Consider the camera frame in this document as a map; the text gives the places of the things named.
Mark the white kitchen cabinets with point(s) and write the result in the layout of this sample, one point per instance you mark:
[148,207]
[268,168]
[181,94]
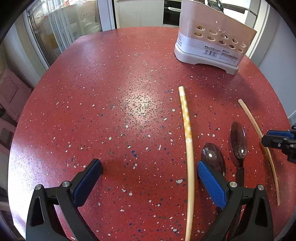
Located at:
[138,14]

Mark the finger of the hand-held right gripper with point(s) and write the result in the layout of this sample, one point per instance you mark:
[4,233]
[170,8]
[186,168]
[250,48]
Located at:
[278,133]
[274,141]

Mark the yellow patterned wooden chopstick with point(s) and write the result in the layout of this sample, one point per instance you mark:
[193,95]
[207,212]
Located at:
[187,129]

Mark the sliding glass door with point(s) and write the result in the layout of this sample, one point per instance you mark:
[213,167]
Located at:
[64,27]

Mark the beige plastic utensil holder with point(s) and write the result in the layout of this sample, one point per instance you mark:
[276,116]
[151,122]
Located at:
[215,39]

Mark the black built-in oven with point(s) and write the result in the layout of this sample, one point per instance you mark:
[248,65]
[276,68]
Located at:
[172,14]

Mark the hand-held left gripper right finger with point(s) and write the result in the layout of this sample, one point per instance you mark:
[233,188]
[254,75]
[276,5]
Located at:
[211,183]

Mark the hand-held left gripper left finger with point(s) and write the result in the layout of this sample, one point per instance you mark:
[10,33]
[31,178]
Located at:
[87,183]

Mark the plain wooden chopstick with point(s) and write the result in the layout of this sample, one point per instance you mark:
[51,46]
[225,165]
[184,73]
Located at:
[256,125]

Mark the pink chair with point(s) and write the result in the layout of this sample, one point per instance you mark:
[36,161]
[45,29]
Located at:
[12,92]

